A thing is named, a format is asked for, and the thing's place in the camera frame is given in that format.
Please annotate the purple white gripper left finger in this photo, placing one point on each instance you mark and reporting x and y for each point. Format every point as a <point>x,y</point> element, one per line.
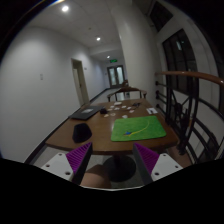
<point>70,166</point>

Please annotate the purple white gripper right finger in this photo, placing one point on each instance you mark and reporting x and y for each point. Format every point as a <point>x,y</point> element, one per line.
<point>153,166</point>

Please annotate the black computer mouse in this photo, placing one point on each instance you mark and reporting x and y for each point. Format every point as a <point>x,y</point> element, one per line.
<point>81,133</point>

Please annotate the green mouse pad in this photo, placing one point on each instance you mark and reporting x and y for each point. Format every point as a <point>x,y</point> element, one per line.
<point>136,129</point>

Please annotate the person's knee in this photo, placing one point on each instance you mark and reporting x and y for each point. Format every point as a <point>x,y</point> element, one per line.
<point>96,177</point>

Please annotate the round wooden table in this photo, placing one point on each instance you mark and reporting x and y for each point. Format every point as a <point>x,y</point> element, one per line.
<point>119,165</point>

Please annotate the black closed laptop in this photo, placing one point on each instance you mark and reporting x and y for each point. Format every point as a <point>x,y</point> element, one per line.
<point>86,113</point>

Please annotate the white paper card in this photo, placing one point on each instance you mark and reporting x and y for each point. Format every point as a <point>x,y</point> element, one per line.
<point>151,111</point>

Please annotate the small black box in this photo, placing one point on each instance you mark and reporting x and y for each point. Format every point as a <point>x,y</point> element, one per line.
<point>103,111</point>

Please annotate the black metal railing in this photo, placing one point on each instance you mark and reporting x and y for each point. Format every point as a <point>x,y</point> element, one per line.
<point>181,114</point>

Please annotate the wooden chair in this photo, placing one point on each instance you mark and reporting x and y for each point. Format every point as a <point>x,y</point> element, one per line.
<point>127,89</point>

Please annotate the double glass door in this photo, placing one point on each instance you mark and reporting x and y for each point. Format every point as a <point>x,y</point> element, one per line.
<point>116,76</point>

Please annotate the beige side door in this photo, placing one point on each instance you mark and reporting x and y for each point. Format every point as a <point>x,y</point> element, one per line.
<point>79,80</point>

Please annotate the green exit sign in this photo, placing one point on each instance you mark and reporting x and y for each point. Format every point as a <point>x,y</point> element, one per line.
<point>113,60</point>

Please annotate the dark window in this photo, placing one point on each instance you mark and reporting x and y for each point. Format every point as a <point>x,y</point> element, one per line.
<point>180,56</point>

